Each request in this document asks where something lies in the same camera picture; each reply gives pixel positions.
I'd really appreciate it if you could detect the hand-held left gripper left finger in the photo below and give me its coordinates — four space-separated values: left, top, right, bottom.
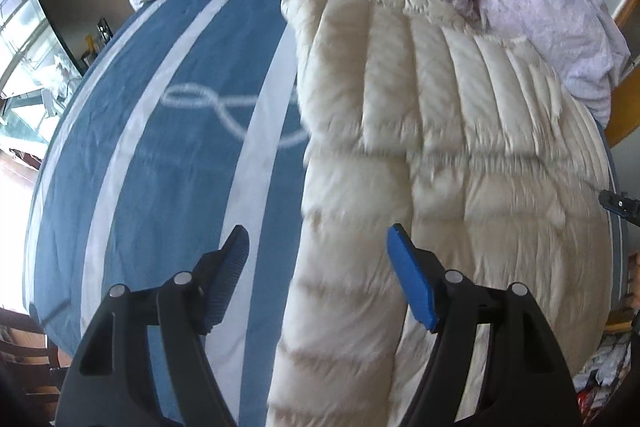
57 225 249 427

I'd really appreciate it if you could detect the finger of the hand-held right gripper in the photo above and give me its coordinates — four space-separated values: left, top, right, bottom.
598 189 640 222

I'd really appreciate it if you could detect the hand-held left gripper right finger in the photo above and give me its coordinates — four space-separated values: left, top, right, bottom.
387 223 587 427

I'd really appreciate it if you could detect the blue white striped bed sheet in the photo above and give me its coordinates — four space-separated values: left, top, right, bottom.
22 0 628 427

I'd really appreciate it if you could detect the pile of printed cloth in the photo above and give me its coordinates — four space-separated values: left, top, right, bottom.
575 252 640 408

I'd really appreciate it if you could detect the dark wooden chair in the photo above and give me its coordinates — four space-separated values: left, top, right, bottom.
0 307 68 427

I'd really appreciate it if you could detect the glass window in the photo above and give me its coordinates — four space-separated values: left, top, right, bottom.
0 0 86 158

